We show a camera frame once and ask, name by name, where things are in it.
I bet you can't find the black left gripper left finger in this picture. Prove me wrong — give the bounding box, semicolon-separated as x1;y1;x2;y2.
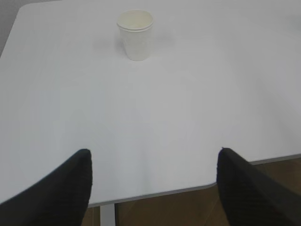
0;149;93;226

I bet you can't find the grey metal table leg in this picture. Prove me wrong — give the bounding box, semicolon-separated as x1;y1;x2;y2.
100;204;116;226

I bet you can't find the white paper cup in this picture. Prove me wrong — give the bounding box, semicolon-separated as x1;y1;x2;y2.
117;9;154;61

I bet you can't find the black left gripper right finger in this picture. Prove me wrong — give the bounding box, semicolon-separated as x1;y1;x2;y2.
216;148;301;226

